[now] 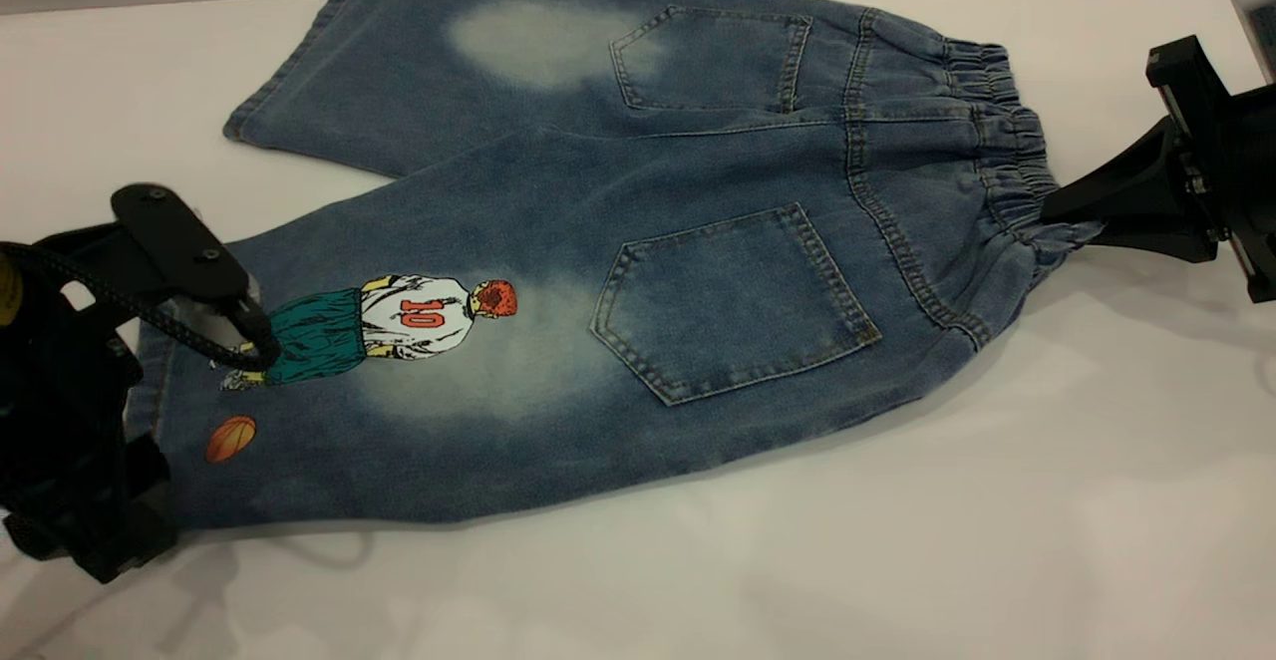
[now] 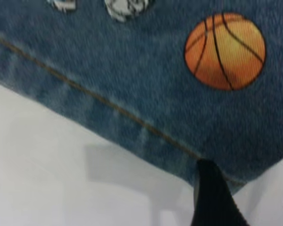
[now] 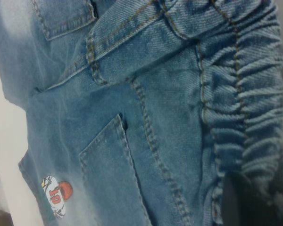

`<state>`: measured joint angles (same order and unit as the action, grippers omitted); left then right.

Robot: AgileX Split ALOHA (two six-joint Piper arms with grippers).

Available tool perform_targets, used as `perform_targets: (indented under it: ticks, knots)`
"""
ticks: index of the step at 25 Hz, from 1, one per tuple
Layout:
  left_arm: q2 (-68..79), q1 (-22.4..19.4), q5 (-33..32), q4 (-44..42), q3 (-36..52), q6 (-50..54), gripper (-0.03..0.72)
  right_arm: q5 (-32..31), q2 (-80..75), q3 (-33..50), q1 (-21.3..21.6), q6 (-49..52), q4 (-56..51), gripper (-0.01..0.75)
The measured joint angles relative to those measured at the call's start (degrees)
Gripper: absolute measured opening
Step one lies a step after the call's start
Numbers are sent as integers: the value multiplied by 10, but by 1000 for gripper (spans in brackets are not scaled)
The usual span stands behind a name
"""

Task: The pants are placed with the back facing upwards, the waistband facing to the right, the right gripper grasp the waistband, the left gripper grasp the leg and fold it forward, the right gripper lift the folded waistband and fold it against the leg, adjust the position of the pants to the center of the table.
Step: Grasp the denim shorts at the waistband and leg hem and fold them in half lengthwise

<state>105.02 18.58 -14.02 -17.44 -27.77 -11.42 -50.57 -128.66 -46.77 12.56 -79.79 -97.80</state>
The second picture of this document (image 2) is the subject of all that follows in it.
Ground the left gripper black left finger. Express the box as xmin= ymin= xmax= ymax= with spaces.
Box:
xmin=191 ymin=159 xmax=250 ymax=226

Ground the blue denim jeans basketball print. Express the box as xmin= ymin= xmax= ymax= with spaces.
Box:
xmin=0 ymin=0 xmax=283 ymax=196

